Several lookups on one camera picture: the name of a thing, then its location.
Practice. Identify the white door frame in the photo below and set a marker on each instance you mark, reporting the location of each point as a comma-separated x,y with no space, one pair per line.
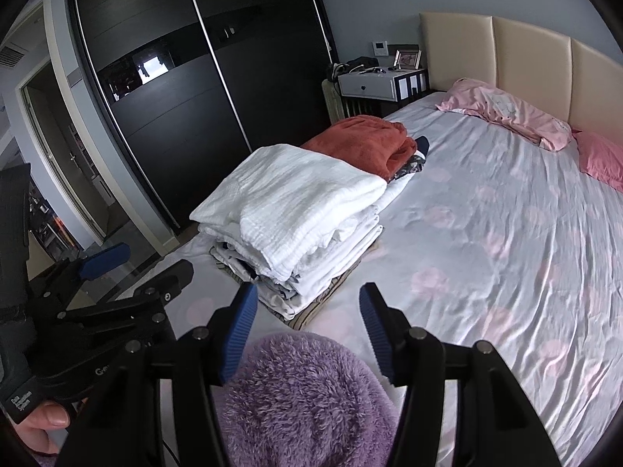
29,107

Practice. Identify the black and white nightstand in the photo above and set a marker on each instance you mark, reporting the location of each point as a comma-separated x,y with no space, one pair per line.
365,87

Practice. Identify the beige padded headboard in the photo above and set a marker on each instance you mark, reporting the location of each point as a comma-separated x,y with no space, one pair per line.
525,58

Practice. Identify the light pink pillow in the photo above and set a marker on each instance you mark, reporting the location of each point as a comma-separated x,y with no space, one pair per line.
496,102

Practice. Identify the person's left hand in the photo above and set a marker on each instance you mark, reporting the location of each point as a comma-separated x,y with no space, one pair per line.
41,423

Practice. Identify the folded orange towel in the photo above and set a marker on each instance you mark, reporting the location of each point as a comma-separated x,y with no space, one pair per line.
360,141

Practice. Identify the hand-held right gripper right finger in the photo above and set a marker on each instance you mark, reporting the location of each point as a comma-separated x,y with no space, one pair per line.
377,335

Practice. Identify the stack of white folded clothes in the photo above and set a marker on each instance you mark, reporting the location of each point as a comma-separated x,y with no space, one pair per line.
331,262

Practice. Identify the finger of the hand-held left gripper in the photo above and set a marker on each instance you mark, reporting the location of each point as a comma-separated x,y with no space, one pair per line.
104,258
170,277

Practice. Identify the purple fuzzy robe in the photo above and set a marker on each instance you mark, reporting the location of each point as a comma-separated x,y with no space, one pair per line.
301,408

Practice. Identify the white wall thermostat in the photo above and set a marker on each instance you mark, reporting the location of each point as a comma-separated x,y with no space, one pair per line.
380,46

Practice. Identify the photo frame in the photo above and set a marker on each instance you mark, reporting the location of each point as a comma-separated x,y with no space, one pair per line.
408,59

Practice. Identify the navy cloth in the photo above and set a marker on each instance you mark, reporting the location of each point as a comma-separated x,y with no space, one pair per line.
423,145

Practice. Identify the beige striped cloth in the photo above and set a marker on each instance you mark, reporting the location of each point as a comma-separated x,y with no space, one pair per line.
311,314

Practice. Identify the black sliding door wardrobe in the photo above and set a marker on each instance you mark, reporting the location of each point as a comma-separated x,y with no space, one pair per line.
170,107

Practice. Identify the white folded cloth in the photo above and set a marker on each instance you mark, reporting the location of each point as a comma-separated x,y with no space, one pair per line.
396,187

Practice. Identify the ceiling air vent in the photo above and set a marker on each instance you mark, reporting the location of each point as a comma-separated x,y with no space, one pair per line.
10,56

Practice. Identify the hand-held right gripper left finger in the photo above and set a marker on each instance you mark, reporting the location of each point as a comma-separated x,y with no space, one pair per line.
238,335

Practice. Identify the folded floral cloth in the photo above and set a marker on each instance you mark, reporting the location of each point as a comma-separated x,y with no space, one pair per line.
411,165

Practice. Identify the dark pink pillow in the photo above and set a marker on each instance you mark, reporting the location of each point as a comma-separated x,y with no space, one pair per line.
603,155

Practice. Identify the bed with grey dotted sheet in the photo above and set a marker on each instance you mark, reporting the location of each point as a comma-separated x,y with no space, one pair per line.
486,253

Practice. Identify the white textured garment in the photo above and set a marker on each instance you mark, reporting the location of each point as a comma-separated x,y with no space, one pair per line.
292,199

